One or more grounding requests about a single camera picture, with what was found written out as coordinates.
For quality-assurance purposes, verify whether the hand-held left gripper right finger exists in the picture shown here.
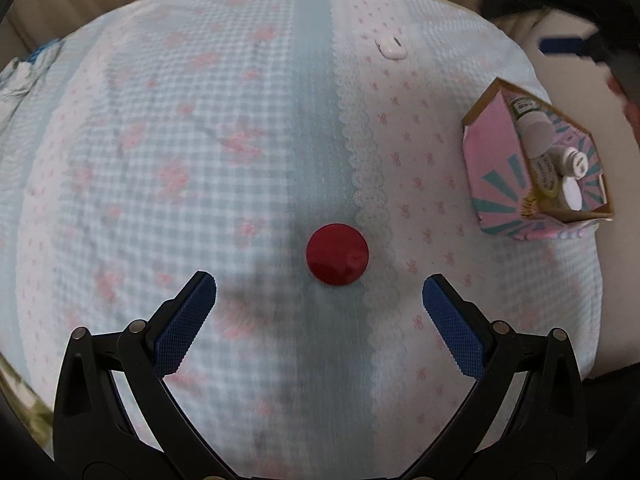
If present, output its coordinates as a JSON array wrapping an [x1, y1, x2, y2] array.
[[410, 273, 587, 466]]

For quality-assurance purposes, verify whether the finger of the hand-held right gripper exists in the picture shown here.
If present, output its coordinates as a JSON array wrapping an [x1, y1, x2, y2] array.
[[479, 0, 546, 17], [539, 36, 608, 63]]

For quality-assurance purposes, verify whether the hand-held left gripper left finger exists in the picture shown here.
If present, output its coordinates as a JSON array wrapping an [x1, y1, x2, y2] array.
[[51, 270, 228, 466]]

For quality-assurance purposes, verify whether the white lid jar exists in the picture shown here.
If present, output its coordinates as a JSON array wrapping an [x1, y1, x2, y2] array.
[[517, 111, 557, 157]]

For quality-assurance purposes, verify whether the white pill bottle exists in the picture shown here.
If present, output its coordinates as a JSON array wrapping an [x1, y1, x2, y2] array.
[[552, 146, 590, 178]]

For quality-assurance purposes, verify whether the yellow jar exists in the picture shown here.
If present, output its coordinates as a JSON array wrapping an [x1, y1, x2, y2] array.
[[529, 156, 563, 200]]

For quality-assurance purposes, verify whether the pink striped cardboard box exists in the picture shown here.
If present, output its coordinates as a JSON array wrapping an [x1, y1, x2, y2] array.
[[461, 77, 616, 242]]

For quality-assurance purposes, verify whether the red round lid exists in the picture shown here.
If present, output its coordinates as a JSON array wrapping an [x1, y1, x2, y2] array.
[[306, 222, 370, 288]]

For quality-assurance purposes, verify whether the white earbuds case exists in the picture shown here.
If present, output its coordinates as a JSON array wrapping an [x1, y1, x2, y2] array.
[[375, 34, 407, 59]]

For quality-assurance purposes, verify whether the blue checkered blanket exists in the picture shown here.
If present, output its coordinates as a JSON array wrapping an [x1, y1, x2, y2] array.
[[0, 0, 603, 480]]

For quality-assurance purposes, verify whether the crumpled pale blue cloth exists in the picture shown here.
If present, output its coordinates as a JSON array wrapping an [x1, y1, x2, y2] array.
[[0, 40, 66, 126]]

